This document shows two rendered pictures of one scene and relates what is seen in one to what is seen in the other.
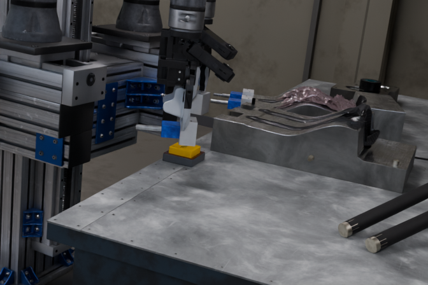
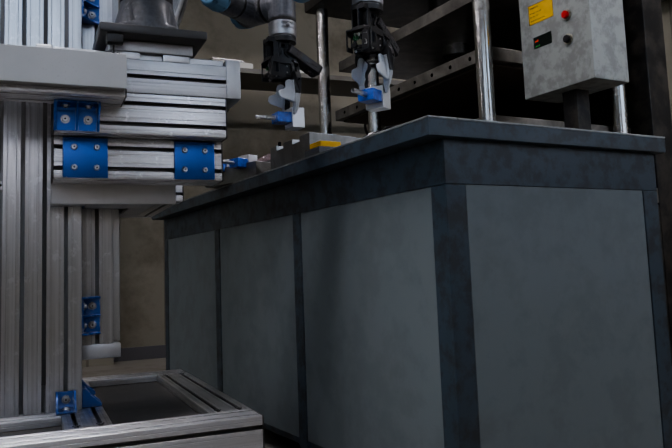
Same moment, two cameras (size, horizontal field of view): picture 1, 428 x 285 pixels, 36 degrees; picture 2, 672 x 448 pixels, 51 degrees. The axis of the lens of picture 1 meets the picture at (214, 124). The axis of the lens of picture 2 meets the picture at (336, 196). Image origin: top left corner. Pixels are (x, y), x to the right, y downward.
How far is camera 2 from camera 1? 1.67 m
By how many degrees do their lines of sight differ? 53
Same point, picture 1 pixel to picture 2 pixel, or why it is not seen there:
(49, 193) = (109, 268)
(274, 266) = not seen: hidden behind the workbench
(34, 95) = (187, 94)
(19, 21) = (158, 12)
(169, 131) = (376, 93)
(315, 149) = not seen: hidden behind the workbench
